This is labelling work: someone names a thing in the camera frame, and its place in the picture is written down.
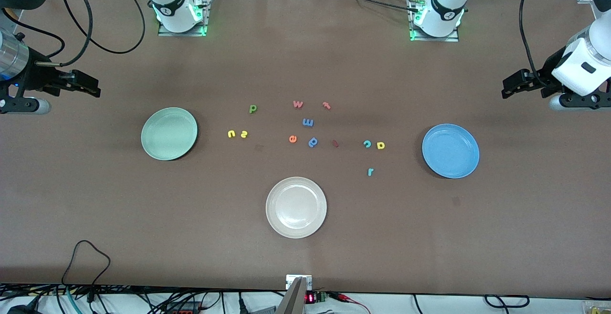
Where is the green plate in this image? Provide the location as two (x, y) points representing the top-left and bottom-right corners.
(141, 107), (198, 161)

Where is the blue plate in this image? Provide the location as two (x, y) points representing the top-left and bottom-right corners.
(422, 123), (480, 179)

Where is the beige plate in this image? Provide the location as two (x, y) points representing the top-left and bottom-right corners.
(265, 177), (327, 239)

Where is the white mounting plate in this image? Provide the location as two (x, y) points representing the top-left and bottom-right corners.
(285, 274), (313, 291)

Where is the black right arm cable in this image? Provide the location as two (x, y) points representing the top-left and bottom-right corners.
(0, 0), (146, 66)

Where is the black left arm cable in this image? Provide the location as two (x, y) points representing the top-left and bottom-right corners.
(519, 0), (549, 88)

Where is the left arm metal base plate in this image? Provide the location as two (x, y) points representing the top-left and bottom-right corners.
(410, 0), (460, 42)

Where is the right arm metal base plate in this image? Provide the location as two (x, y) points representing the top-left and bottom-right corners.
(158, 0), (213, 37)

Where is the black looped table cable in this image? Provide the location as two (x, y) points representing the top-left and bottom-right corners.
(61, 240), (111, 303)

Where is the black coiled cable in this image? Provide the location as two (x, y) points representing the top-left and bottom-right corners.
(484, 295), (530, 309)

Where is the red wire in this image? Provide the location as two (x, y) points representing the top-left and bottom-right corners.
(329, 293), (370, 314)

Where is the grey camera stand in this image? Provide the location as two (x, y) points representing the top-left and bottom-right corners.
(276, 277), (307, 314)

